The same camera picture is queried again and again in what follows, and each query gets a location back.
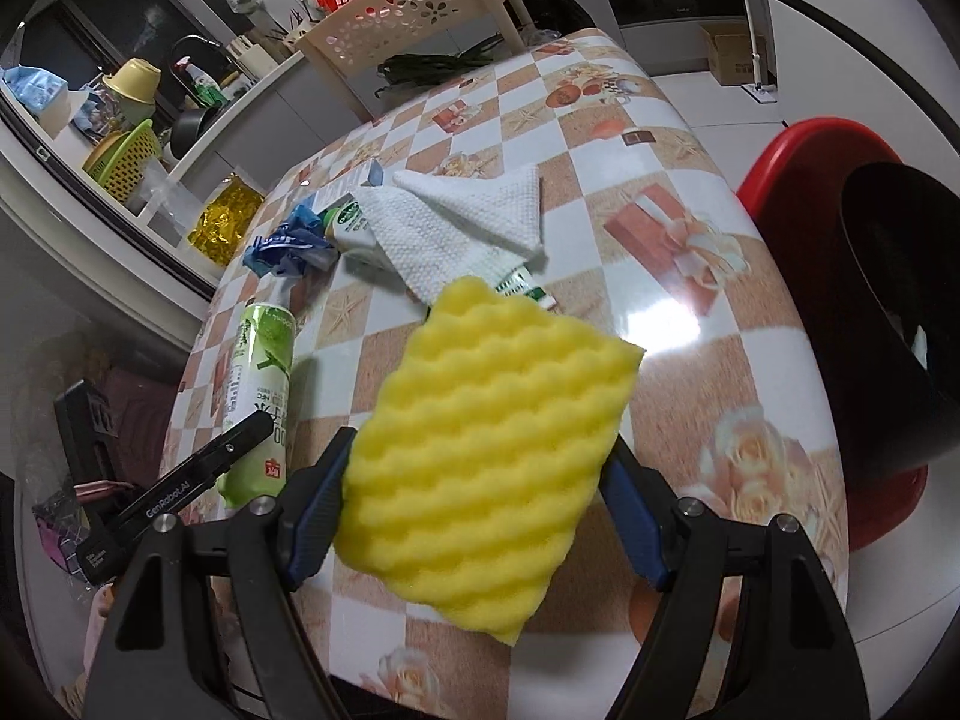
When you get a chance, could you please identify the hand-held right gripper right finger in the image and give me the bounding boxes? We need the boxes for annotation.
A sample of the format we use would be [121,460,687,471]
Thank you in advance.
[600,439,871,720]

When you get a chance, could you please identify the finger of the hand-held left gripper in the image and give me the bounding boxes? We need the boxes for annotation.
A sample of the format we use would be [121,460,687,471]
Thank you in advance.
[161,414,275,500]
[54,381,117,485]

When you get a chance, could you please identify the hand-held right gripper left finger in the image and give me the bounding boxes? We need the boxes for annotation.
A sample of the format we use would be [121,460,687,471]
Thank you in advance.
[86,427,359,720]

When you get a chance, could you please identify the green white spray bottle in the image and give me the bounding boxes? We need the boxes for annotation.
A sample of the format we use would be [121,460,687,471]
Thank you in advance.
[216,298,299,505]

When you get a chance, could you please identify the wavy foam sponge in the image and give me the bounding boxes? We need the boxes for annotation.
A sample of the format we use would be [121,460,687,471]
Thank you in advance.
[330,276,647,646]

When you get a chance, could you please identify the blue wrapper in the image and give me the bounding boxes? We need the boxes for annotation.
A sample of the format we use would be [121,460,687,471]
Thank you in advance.
[242,202,340,278]

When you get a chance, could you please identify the white green tube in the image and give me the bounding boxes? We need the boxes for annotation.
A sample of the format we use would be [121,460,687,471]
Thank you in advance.
[491,264,560,310]

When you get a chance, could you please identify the green white small carton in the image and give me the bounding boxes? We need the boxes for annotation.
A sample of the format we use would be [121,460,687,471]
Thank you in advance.
[321,199,380,254]

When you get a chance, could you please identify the black trash bin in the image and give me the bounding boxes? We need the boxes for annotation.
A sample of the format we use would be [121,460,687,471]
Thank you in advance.
[795,161,960,492]

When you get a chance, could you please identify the white blue small box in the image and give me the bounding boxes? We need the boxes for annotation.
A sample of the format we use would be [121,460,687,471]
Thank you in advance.
[330,161,387,205]

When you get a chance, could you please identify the white paper towel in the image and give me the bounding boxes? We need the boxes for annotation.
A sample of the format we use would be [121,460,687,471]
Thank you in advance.
[358,163,547,302]

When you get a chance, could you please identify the purple crumpled plastic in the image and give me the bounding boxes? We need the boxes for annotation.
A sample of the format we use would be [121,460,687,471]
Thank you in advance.
[34,502,80,567]

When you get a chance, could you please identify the gold foil bag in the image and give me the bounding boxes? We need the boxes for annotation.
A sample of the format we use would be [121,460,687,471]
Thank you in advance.
[186,174,265,267]

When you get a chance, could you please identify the red plastic stool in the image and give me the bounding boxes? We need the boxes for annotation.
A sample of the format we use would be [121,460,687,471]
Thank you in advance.
[851,465,931,550]
[737,118,908,331]

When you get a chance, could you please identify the plastic lattice basket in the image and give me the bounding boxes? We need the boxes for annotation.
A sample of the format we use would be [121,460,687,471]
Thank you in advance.
[81,120,164,203]

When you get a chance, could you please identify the black pan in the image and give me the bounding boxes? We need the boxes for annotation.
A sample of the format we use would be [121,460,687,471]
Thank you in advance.
[166,103,224,162]

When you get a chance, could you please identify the checkered floral tablecloth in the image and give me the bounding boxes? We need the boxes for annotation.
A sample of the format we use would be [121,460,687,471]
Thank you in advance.
[161,28,852,720]

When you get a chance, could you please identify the blue plastic bag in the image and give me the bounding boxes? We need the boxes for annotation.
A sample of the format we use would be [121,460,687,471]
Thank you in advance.
[0,64,70,112]

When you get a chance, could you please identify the yellow plastic bowl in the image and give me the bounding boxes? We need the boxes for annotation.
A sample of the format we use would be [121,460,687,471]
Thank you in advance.
[101,56,162,104]

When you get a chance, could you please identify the cleaner spray bottle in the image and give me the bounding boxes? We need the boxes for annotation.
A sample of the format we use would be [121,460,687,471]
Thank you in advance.
[174,60,228,107]

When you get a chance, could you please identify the beige knife block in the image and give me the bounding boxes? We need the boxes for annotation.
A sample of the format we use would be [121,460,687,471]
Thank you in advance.
[227,37,277,77]

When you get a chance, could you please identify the black kitchen faucet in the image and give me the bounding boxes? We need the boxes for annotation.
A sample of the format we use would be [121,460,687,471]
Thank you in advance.
[169,34,230,87]

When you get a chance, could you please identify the green leafy vegetables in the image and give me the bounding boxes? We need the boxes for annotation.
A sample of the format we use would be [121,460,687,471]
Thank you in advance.
[375,36,518,91]

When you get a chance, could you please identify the beige plastic chair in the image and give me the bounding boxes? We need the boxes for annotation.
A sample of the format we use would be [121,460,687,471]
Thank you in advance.
[295,0,535,121]

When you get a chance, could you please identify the cardboard box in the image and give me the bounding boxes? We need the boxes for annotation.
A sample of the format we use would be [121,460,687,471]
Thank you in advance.
[701,22,770,86]

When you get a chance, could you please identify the white pole stand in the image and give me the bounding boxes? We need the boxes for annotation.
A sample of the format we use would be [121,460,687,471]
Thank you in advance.
[724,0,779,102]

